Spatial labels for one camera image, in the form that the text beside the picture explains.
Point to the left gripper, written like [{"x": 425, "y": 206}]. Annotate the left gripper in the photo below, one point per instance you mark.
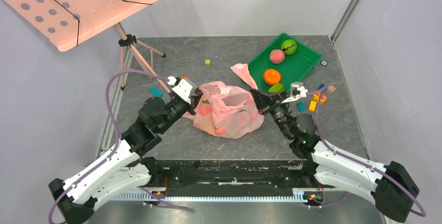
[{"x": 194, "y": 100}]

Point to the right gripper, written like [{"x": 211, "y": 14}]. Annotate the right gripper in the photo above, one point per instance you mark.
[{"x": 270, "y": 103}]

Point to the pink plastic bag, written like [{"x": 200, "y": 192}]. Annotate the pink plastic bag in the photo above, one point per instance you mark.
[{"x": 226, "y": 111}]

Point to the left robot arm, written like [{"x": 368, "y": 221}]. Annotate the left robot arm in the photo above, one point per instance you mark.
[{"x": 123, "y": 167}]

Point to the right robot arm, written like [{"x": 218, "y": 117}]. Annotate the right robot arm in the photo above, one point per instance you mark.
[{"x": 389, "y": 187}]

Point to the green fake starfruit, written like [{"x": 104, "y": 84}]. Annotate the green fake starfruit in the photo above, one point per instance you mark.
[{"x": 277, "y": 88}]

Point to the orange fake fruit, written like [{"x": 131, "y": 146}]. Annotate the orange fake fruit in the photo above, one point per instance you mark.
[{"x": 271, "y": 77}]

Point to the pink fake peach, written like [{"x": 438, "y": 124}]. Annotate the pink fake peach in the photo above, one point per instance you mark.
[{"x": 277, "y": 56}]

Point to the green fake melon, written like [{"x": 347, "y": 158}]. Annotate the green fake melon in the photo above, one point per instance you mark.
[{"x": 289, "y": 46}]

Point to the teal rectangular block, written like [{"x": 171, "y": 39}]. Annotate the teal rectangular block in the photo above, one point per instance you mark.
[{"x": 301, "y": 107}]

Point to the teal long block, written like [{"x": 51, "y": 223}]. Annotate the teal long block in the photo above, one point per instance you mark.
[{"x": 155, "y": 92}]

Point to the green plastic tray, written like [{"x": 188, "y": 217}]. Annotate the green plastic tray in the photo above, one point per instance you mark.
[{"x": 293, "y": 69}]

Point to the yellow rectangular block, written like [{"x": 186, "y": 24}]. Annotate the yellow rectangular block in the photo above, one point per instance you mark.
[{"x": 312, "y": 106}]

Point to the wooden cube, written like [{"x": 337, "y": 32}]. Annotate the wooden cube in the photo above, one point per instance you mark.
[{"x": 330, "y": 89}]

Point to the poker chip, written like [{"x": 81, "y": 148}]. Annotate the poker chip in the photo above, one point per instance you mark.
[{"x": 324, "y": 63}]

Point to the pink music stand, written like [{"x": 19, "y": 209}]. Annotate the pink music stand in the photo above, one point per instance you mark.
[{"x": 68, "y": 23}]

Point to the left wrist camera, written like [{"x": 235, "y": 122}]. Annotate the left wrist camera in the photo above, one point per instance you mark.
[{"x": 184, "y": 88}]

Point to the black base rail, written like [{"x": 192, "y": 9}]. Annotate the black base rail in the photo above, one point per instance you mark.
[{"x": 233, "y": 178}]

